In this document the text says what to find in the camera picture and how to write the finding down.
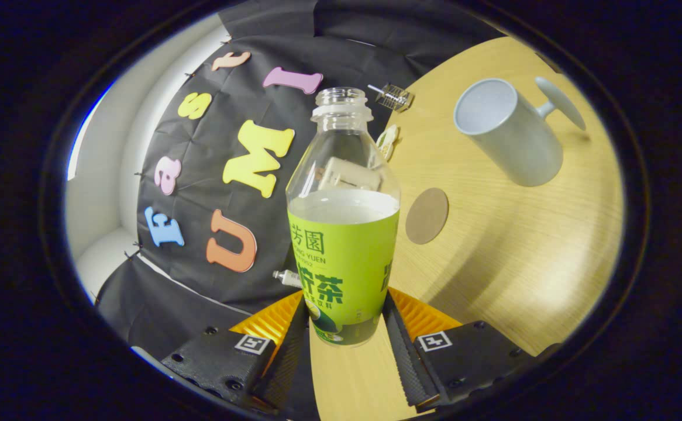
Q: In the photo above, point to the white cup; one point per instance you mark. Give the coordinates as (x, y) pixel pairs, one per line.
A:
(516, 146)

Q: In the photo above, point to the small white green bottle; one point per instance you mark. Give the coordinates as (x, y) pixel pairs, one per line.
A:
(285, 278)

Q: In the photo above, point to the round brown coaster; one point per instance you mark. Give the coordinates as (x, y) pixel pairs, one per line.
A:
(427, 216)

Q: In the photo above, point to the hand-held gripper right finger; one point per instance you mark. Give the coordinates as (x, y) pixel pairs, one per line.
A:
(408, 368)

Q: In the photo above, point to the white toaster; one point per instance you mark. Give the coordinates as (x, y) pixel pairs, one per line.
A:
(347, 173)

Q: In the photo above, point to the white utensil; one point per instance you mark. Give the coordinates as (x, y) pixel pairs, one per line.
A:
(375, 89)

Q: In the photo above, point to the wooden table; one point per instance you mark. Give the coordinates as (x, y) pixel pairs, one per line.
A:
(493, 245)

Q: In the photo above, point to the green label juice bottle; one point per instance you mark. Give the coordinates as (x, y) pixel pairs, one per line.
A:
(341, 257)

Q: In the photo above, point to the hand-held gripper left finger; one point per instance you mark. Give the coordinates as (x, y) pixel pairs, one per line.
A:
(285, 368)

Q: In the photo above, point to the white sauce tray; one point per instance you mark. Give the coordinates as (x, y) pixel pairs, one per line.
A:
(388, 142)

